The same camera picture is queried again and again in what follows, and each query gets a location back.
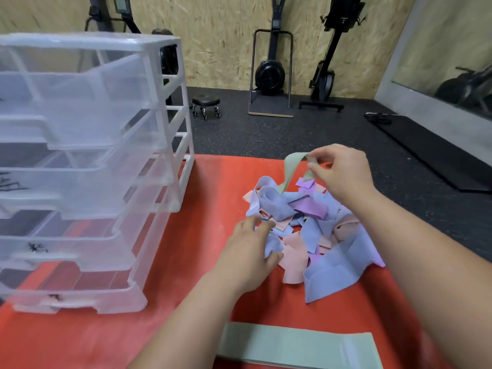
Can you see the person's left hand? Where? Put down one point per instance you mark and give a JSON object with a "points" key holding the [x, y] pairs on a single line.
{"points": [[242, 261]]}

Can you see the person's right hand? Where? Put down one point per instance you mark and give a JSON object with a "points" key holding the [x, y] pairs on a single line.
{"points": [[346, 172]]}

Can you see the person's left thumb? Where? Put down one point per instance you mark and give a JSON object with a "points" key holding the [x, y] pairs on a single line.
{"points": [[273, 260]]}

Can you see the person's right thumb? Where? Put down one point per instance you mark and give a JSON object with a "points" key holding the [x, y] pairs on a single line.
{"points": [[318, 175]]}

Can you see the sage green loop band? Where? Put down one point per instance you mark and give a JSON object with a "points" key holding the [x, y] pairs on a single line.
{"points": [[292, 343], [292, 165]]}

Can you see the person's right forearm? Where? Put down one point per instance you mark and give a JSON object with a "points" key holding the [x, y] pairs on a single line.
{"points": [[422, 272]]}

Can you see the person's left forearm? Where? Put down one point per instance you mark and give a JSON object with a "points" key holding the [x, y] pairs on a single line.
{"points": [[192, 322]]}

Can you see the pile of pastel fabric bands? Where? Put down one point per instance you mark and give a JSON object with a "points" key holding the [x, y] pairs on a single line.
{"points": [[330, 242]]}

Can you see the red mat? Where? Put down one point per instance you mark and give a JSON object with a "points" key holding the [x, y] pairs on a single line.
{"points": [[192, 211]]}

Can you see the black upright rowing machine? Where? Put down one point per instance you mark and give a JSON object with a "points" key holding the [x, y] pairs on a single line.
{"points": [[325, 78]]}

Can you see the black ski trainer machine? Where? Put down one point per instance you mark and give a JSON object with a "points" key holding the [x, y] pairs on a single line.
{"points": [[270, 74]]}

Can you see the black exercise mat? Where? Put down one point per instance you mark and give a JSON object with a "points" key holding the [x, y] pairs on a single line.
{"points": [[434, 149]]}

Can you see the black rolling stool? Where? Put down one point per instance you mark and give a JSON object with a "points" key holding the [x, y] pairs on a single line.
{"points": [[206, 103]]}

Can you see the clear plastic drawer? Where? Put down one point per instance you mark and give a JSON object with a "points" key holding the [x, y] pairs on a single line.
{"points": [[115, 299], [77, 122], [77, 188], [88, 249]]}

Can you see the black exercise bike with monitor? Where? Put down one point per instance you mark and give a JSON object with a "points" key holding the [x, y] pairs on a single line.
{"points": [[123, 7]]}

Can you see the wall mirror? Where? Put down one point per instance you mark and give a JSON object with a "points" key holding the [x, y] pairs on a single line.
{"points": [[453, 46]]}

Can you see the clear plastic drawer cabinet frame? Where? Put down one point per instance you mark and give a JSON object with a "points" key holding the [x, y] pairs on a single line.
{"points": [[153, 44]]}

